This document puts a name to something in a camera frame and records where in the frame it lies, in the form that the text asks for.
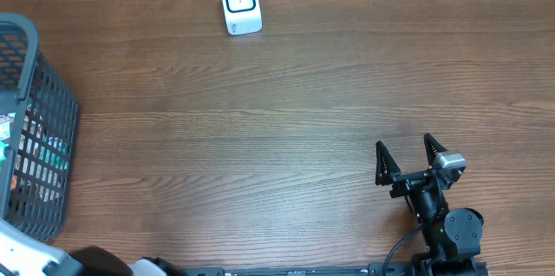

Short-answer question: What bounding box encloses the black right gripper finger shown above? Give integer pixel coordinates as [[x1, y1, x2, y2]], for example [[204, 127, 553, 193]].
[[423, 133, 447, 166], [375, 141, 402, 186]]

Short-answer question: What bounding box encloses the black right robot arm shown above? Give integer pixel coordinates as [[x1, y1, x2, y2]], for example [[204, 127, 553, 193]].
[[372, 133, 488, 275]]

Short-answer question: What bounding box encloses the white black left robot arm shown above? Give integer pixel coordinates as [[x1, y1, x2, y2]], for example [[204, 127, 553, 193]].
[[1, 220, 185, 276]]

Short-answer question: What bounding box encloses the white barcode scanner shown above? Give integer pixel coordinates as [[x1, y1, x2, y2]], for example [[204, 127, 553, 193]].
[[222, 0, 263, 36]]

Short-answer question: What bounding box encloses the mint green wipes pack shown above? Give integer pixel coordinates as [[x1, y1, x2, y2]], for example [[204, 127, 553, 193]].
[[14, 135, 69, 175]]

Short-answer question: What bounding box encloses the dark grey mesh basket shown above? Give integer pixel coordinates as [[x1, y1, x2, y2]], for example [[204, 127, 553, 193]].
[[1, 13, 81, 242]]

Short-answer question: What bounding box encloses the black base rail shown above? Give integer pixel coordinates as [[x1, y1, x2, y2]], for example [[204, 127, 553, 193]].
[[181, 262, 490, 276]]

